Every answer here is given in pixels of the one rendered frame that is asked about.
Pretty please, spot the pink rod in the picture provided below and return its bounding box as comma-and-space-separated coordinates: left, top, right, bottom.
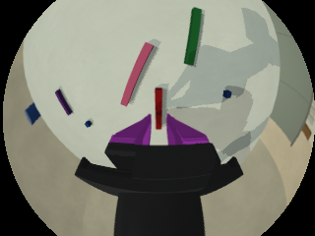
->
120, 42, 154, 106

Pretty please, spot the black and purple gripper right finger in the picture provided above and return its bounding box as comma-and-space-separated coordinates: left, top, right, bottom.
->
166, 114, 209, 145

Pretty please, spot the green rod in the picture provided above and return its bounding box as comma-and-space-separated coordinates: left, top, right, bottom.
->
184, 7, 202, 66

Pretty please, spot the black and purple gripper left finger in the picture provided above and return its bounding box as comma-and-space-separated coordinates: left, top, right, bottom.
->
109, 114, 152, 145

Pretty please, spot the purple rod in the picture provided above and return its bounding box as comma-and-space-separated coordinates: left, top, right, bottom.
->
55, 89, 73, 116

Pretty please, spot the dark red rod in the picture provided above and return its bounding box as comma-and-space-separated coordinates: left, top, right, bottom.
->
155, 88, 162, 130

